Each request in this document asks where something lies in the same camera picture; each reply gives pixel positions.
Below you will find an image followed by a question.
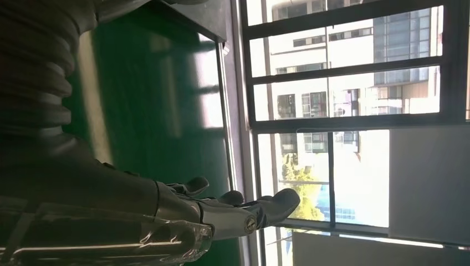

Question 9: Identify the black window frame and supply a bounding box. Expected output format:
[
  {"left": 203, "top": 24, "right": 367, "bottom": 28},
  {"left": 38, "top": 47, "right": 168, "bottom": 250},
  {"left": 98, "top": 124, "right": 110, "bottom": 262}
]
[{"left": 234, "top": 0, "right": 470, "bottom": 266}]

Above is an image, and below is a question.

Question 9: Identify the green tree outside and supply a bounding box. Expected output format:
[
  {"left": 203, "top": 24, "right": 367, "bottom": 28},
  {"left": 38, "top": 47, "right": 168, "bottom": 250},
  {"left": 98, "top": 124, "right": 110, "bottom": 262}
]
[{"left": 280, "top": 154, "right": 326, "bottom": 223}]

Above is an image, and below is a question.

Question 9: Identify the grey roller blind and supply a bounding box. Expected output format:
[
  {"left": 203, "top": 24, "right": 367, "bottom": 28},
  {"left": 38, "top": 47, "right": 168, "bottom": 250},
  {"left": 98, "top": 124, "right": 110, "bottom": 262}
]
[{"left": 388, "top": 125, "right": 470, "bottom": 245}]

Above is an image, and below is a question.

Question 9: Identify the green conveyor belt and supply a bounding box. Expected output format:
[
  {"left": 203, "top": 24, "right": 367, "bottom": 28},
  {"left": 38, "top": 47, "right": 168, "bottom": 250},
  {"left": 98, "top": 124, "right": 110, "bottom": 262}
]
[{"left": 60, "top": 2, "right": 245, "bottom": 266}]

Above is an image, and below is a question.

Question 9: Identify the dark green table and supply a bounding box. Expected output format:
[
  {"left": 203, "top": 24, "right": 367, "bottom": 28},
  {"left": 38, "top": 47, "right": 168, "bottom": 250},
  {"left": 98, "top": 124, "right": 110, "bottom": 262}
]
[{"left": 145, "top": 0, "right": 228, "bottom": 43}]

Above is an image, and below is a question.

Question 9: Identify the pale building outside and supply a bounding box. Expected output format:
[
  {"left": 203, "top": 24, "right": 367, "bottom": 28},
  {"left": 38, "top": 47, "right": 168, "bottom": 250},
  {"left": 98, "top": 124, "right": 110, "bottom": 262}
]
[{"left": 246, "top": 0, "right": 445, "bottom": 155}]

